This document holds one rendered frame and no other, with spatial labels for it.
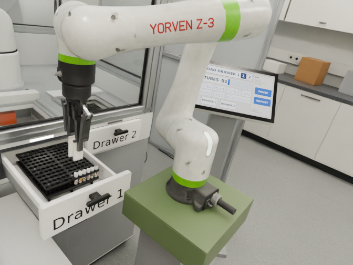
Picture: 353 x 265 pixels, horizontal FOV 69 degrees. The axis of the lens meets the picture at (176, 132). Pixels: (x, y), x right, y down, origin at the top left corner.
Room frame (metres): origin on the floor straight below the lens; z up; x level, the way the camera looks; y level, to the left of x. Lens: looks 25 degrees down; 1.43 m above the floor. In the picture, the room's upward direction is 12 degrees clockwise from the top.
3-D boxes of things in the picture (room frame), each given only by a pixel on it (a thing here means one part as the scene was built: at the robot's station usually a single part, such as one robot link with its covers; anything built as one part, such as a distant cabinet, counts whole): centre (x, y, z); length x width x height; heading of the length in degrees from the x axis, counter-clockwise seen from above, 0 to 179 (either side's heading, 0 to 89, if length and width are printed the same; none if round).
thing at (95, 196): (0.57, 0.19, 0.91); 0.07 x 0.04 x 0.01; 144
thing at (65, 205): (0.59, 0.21, 0.87); 0.29 x 0.02 x 0.11; 144
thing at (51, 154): (0.71, 0.37, 0.87); 0.22 x 0.18 x 0.06; 54
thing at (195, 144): (0.76, -0.07, 1.02); 0.16 x 0.13 x 0.19; 34
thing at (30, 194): (0.71, 0.38, 0.86); 0.40 x 0.26 x 0.06; 54
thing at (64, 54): (0.66, 0.29, 1.33); 0.13 x 0.11 x 0.14; 34
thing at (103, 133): (1.02, 0.27, 0.87); 0.29 x 0.02 x 0.11; 144
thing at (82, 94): (0.66, 0.29, 1.16); 0.08 x 0.07 x 0.09; 54
